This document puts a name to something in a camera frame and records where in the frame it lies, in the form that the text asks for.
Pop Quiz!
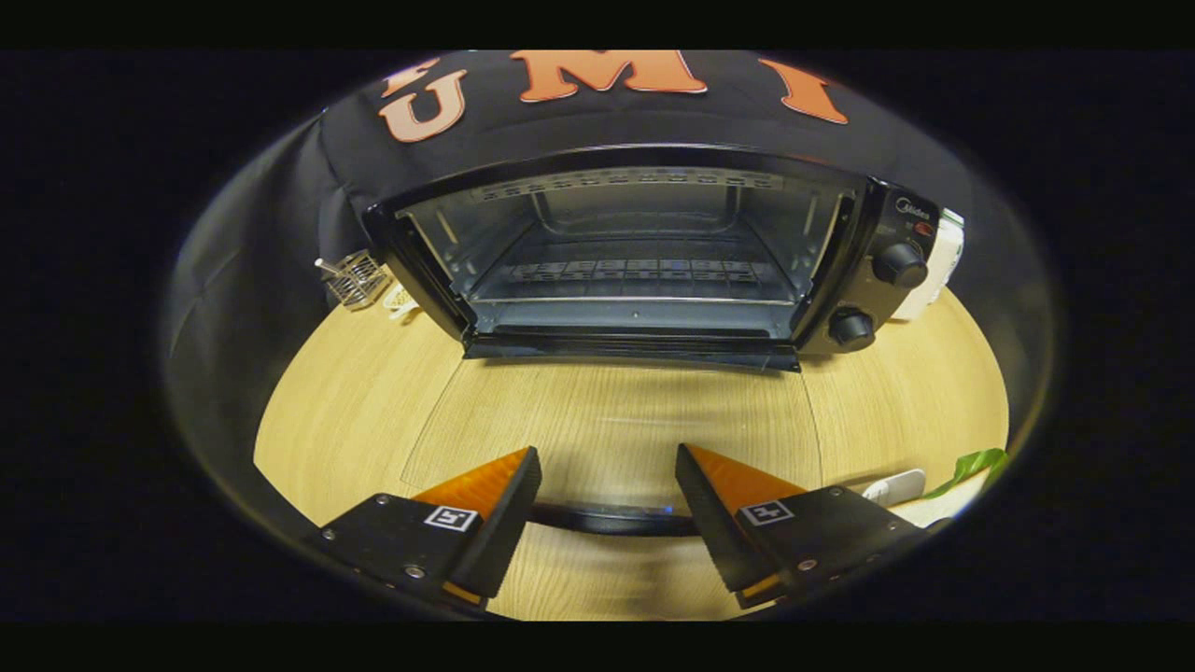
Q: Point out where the white pop-up toaster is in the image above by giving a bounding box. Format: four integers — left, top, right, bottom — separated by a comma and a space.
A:
892, 207, 965, 321

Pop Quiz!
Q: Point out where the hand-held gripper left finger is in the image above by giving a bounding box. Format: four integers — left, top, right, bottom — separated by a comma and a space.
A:
317, 446, 542, 612

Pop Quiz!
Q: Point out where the small wire basket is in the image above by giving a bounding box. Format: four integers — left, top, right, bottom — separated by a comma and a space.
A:
315, 250, 391, 311

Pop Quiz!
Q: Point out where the black toaster oven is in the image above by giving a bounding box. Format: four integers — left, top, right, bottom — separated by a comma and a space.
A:
362, 143, 942, 539

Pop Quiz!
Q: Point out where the lettuce sandwich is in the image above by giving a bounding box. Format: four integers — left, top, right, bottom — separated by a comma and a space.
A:
920, 448, 1011, 528

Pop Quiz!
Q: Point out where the small white plastic object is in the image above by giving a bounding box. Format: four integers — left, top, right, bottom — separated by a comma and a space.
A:
861, 469, 927, 507

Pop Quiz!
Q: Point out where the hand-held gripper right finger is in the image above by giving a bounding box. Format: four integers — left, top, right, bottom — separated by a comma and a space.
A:
674, 443, 925, 609

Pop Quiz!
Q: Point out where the black backdrop cloth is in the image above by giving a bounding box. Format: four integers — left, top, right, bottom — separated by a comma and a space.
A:
163, 50, 1056, 524

